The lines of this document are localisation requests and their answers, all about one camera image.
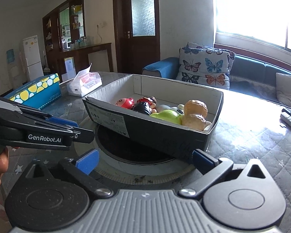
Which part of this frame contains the peanut shaped toy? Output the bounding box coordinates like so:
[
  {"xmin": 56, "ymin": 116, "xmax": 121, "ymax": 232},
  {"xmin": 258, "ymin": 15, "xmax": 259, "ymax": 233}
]
[{"xmin": 181, "ymin": 100, "xmax": 212, "ymax": 131}]

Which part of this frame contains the red round toy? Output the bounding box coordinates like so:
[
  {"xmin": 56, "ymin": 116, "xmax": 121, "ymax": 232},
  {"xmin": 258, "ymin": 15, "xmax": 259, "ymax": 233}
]
[{"xmin": 115, "ymin": 98, "xmax": 134, "ymax": 110}]

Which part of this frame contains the green alien toy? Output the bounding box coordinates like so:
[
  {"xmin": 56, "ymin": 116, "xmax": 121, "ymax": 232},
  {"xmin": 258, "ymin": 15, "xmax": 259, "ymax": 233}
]
[{"xmin": 150, "ymin": 110, "xmax": 182, "ymax": 125}]

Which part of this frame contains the black haired figurine toy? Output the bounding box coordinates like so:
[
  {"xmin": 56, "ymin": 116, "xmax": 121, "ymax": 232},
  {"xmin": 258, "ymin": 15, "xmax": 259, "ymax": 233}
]
[{"xmin": 132, "ymin": 97, "xmax": 157, "ymax": 116}]

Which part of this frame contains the round induction cooktop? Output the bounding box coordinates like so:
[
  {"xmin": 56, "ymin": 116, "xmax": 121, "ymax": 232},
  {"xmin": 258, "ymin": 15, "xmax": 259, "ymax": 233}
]
[{"xmin": 93, "ymin": 123, "xmax": 197, "ymax": 185}]

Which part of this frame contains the blue yellow dotted box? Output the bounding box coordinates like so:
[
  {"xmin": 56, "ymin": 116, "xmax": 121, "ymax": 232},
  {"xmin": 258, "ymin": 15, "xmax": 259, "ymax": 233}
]
[{"xmin": 4, "ymin": 73, "xmax": 61, "ymax": 110}]

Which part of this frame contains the tissue pack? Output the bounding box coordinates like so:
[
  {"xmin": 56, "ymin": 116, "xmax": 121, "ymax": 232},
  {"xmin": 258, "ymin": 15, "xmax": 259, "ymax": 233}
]
[{"xmin": 67, "ymin": 64, "xmax": 102, "ymax": 97}]

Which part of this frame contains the grey cardboard box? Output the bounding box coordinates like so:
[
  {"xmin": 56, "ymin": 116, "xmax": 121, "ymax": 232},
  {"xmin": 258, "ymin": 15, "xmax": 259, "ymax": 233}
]
[{"xmin": 83, "ymin": 75, "xmax": 224, "ymax": 163}]

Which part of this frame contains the white refrigerator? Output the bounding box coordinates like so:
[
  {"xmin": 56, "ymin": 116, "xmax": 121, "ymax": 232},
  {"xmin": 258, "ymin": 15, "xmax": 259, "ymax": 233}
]
[{"xmin": 22, "ymin": 35, "xmax": 43, "ymax": 82}]

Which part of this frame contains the dark wooden cabinet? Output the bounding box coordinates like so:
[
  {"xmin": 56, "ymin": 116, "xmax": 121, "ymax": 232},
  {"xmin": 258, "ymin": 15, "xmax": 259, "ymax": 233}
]
[{"xmin": 42, "ymin": 0, "xmax": 114, "ymax": 82}]

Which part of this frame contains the butterfly print pillow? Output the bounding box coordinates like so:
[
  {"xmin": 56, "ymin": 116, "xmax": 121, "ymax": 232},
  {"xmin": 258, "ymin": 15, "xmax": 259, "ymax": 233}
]
[{"xmin": 176, "ymin": 43, "xmax": 236, "ymax": 90}]

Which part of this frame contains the blue sofa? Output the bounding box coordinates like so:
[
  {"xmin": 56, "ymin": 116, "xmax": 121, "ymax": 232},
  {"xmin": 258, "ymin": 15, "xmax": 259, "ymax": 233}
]
[{"xmin": 142, "ymin": 55, "xmax": 291, "ymax": 103}]

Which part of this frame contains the grey cushion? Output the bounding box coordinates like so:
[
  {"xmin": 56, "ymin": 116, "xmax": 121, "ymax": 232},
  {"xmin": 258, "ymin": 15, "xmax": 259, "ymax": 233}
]
[{"xmin": 276, "ymin": 73, "xmax": 291, "ymax": 107}]

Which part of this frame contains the dark wooden door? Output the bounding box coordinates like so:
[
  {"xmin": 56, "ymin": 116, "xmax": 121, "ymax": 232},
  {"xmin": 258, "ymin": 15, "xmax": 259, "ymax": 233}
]
[{"xmin": 113, "ymin": 0, "xmax": 160, "ymax": 74}]

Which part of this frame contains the window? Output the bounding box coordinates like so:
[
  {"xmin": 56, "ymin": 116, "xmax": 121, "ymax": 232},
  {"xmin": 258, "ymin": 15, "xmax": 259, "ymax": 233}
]
[{"xmin": 216, "ymin": 0, "xmax": 291, "ymax": 52}]

